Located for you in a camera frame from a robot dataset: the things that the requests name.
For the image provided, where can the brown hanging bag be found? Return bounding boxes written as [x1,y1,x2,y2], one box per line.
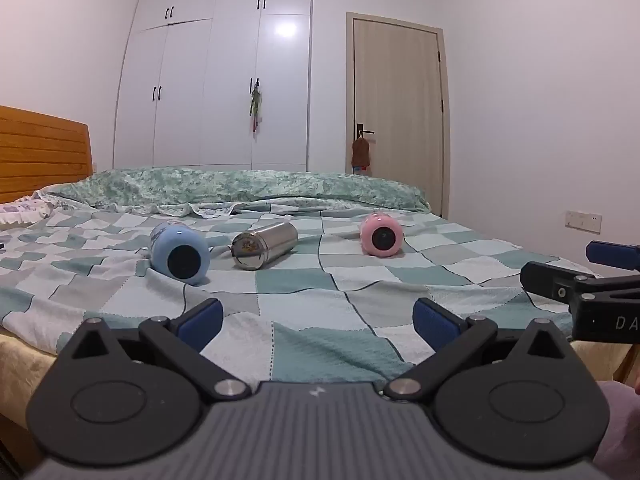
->
[351,136,372,174]

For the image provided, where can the stainless steel cup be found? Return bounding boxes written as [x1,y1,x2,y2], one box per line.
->
[230,221,300,272]

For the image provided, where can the person's pink clothing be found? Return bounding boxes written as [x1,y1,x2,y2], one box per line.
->
[594,379,640,480]

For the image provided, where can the yellow bed sheet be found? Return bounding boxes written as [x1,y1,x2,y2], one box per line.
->
[0,327,60,433]

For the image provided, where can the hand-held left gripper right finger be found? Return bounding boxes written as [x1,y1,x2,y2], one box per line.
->
[383,298,581,404]

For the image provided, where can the wall socket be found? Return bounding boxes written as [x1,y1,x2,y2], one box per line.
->
[564,209,603,235]

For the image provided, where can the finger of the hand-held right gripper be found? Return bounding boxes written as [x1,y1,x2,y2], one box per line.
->
[519,261,603,307]
[586,240,640,267]

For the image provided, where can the wooden door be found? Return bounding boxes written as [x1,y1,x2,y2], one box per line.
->
[344,11,454,219]

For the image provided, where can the patterned pillow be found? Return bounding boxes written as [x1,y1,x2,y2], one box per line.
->
[0,197,54,229]

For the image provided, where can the blue cup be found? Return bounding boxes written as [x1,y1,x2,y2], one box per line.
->
[148,222,211,287]

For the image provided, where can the green floral quilt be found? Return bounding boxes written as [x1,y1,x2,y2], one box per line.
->
[37,167,432,219]

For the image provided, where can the green hanging ornament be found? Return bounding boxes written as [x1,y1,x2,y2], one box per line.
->
[248,79,264,136]

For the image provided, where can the wooden headboard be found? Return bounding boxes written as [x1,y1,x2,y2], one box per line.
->
[0,105,95,206]

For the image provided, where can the white wardrobe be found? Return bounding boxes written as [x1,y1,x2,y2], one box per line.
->
[112,0,314,174]

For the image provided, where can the green checkered blanket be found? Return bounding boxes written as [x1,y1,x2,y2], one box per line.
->
[0,202,603,382]

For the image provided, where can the pink cup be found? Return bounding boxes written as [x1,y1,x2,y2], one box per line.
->
[359,212,405,257]

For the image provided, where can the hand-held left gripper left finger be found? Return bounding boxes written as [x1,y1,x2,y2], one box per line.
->
[56,298,252,404]

